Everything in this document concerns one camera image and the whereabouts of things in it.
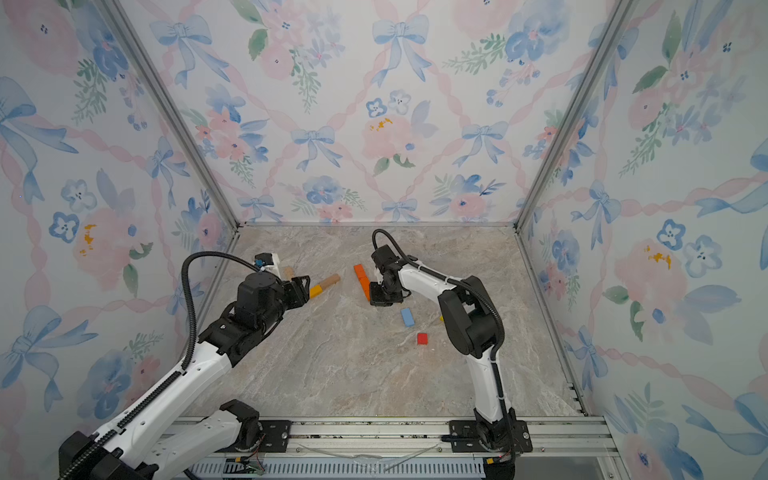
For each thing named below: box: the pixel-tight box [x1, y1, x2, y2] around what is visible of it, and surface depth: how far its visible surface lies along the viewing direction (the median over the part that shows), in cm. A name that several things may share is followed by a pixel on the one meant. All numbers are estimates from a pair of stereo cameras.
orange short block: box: [354, 264, 371, 289], surface depth 108 cm
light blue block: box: [402, 308, 415, 327], surface depth 96 cm
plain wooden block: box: [320, 274, 340, 290], surface depth 105 cm
